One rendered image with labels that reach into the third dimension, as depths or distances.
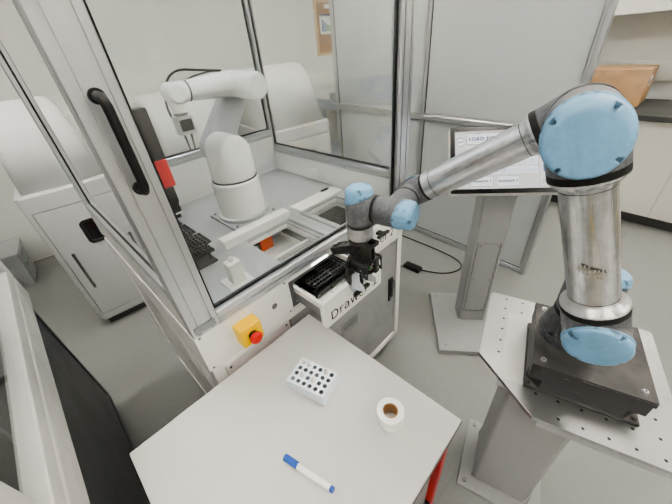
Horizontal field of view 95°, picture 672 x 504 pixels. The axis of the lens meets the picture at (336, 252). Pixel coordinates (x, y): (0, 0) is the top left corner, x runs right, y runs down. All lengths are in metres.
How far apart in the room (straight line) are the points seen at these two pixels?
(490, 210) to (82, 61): 1.57
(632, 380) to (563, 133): 0.65
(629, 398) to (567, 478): 0.89
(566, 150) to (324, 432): 0.79
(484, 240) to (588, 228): 1.15
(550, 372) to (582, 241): 0.40
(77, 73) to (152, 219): 0.27
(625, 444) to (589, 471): 0.86
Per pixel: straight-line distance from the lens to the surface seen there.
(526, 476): 1.55
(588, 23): 2.27
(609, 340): 0.80
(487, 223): 1.76
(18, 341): 1.26
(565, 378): 1.00
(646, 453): 1.08
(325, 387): 0.94
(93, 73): 0.71
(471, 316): 2.17
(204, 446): 0.98
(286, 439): 0.92
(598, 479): 1.92
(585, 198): 0.67
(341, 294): 0.99
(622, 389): 1.02
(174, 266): 0.81
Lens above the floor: 1.58
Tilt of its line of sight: 35 degrees down
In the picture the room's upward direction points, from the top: 6 degrees counter-clockwise
